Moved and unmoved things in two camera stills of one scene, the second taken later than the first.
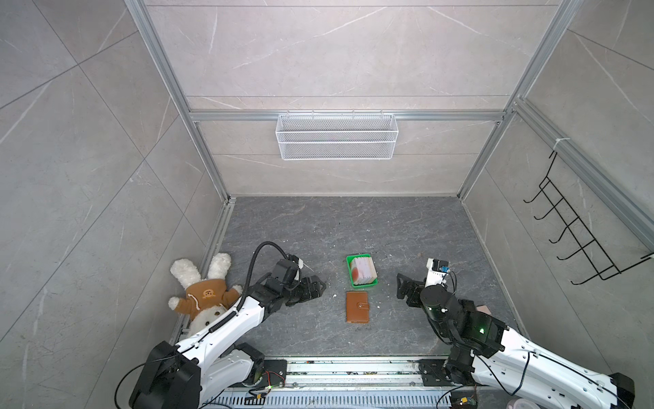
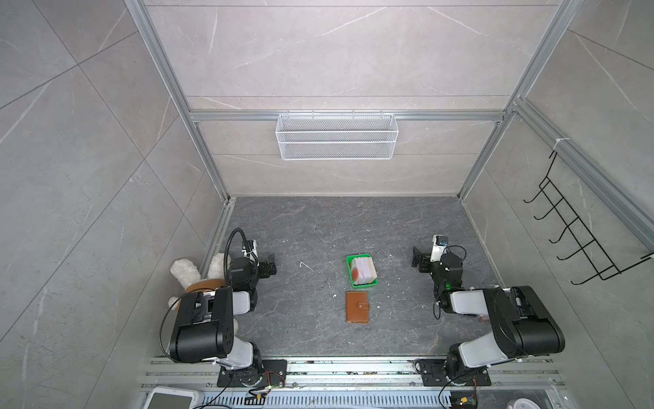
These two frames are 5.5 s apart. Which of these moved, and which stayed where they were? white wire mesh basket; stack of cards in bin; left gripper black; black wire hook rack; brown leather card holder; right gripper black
Moved: left gripper black; right gripper black
Stayed: white wire mesh basket; brown leather card holder; black wire hook rack; stack of cards in bin
